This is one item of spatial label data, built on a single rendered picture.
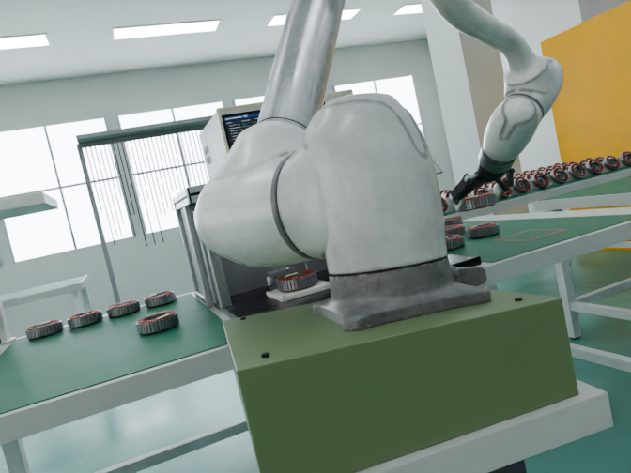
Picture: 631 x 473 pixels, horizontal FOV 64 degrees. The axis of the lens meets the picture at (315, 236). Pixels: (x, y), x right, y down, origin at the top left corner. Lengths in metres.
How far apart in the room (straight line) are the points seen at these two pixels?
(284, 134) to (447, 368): 0.41
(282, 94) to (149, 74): 7.27
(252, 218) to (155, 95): 7.34
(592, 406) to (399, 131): 0.36
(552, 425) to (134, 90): 7.67
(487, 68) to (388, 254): 4.99
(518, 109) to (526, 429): 0.81
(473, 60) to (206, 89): 4.20
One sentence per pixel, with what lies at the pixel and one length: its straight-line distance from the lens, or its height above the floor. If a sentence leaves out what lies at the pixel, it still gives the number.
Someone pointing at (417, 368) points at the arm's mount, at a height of 0.83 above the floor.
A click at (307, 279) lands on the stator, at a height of 0.81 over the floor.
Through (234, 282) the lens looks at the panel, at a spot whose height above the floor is 0.81.
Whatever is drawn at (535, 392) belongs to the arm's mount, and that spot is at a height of 0.77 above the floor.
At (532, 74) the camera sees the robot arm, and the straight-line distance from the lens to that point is 1.35.
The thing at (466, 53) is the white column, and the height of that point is 2.05.
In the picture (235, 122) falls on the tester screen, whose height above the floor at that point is 1.27.
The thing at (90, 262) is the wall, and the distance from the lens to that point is 7.74.
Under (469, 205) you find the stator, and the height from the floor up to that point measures 0.90.
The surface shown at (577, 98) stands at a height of 1.36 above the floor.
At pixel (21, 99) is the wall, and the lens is 8.04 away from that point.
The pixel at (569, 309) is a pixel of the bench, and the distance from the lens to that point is 2.96.
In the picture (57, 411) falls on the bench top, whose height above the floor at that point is 0.73.
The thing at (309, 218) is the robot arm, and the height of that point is 0.99.
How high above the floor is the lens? 1.02
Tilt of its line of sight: 5 degrees down
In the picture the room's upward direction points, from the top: 12 degrees counter-clockwise
